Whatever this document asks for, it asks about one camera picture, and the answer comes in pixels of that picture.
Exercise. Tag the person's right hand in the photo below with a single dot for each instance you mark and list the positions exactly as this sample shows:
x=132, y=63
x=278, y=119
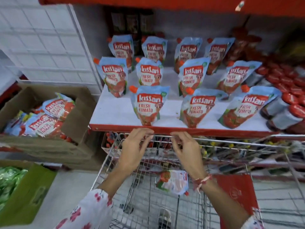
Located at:
x=189, y=157

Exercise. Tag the person's left hand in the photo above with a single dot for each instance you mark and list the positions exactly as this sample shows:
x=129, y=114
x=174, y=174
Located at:
x=132, y=152

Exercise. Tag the person's left fingers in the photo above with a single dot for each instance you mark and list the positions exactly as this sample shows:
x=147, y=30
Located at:
x=141, y=133

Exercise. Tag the person's right fingers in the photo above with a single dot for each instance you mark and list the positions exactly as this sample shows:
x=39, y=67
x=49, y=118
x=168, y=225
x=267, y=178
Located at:
x=180, y=138

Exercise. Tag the person's left forearm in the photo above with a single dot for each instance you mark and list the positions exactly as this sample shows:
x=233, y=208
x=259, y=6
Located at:
x=116, y=178

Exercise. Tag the person's right forearm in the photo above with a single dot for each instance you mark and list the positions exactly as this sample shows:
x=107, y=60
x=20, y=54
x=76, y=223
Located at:
x=221, y=205

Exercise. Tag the rows of sauce pouches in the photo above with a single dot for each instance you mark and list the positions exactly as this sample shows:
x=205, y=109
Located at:
x=149, y=107

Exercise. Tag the white shelf with red edge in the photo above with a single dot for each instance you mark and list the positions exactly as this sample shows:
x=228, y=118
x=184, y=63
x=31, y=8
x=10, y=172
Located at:
x=114, y=112

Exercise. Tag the blue orange-capped sauce pouch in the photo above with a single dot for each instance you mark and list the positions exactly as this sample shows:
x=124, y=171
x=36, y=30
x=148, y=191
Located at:
x=42, y=126
x=13, y=124
x=59, y=108
x=175, y=182

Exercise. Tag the row of yellow-capped bottles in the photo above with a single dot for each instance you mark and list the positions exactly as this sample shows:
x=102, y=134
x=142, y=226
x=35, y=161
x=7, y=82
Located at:
x=238, y=152

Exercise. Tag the brown cardboard box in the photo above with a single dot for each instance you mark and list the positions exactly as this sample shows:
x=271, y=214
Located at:
x=78, y=131

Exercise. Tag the red cart seat flap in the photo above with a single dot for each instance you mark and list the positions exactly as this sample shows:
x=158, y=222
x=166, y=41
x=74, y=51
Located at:
x=238, y=190

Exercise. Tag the white floral left sleeve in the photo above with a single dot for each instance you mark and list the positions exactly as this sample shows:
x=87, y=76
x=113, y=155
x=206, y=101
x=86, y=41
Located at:
x=93, y=212

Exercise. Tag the white floral sleeve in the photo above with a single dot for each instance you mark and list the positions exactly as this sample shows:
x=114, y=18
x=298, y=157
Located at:
x=253, y=220
x=93, y=212

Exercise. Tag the dark bottles group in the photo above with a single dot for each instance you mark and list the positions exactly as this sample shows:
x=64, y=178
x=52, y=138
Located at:
x=132, y=23

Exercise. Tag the white floral right sleeve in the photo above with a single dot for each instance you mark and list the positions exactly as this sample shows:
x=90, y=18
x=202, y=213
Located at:
x=253, y=220

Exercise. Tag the red sauce packs group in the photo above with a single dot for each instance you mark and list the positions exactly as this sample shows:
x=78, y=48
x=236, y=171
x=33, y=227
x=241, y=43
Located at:
x=243, y=42

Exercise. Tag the rows of red-lidded jars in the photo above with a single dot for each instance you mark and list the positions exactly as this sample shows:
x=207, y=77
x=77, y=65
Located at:
x=286, y=92

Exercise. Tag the green cardboard box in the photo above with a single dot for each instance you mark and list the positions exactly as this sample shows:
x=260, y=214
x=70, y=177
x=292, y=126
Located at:
x=31, y=195

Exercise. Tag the red shelf board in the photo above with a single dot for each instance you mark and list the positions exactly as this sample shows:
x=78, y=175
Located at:
x=166, y=2

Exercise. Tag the pile of green packets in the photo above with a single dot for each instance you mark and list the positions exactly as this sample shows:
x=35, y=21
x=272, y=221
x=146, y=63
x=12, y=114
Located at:
x=9, y=181

